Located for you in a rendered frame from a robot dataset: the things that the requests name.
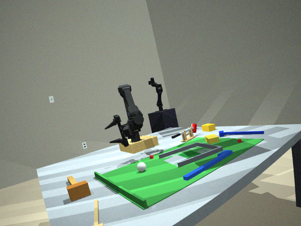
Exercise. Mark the green flat mat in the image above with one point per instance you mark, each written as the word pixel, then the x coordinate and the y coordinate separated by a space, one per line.
pixel 161 179

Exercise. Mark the white ball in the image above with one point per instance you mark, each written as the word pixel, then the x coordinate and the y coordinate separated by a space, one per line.
pixel 141 166

